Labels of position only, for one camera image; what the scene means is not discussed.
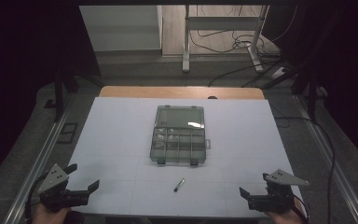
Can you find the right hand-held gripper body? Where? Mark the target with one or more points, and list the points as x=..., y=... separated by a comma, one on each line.
x=275, y=193

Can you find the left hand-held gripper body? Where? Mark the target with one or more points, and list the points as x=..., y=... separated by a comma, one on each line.
x=59, y=196

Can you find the person's left hand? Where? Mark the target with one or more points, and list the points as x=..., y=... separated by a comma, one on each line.
x=48, y=216

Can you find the person's right hand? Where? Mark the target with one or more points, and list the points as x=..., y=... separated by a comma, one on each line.
x=284, y=217

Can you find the white paper sheet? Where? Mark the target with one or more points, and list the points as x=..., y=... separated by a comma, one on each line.
x=136, y=155

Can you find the small metal screw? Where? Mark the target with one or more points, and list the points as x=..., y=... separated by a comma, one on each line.
x=179, y=185

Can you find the black metal stand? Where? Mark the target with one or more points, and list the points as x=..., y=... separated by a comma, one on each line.
x=59, y=93
x=312, y=93

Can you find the clear plastic compartment box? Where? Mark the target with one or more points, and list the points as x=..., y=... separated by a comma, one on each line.
x=179, y=134

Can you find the white power strip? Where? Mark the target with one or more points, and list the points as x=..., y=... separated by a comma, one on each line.
x=278, y=72

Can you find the wooden table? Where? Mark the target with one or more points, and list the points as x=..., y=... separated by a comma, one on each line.
x=180, y=92

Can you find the white cabinet panel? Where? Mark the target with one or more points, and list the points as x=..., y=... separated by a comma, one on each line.
x=121, y=28

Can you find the aluminium rail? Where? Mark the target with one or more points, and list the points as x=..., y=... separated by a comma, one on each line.
x=37, y=168
x=332, y=168

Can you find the white metal desk frame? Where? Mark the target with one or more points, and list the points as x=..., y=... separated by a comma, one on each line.
x=222, y=23

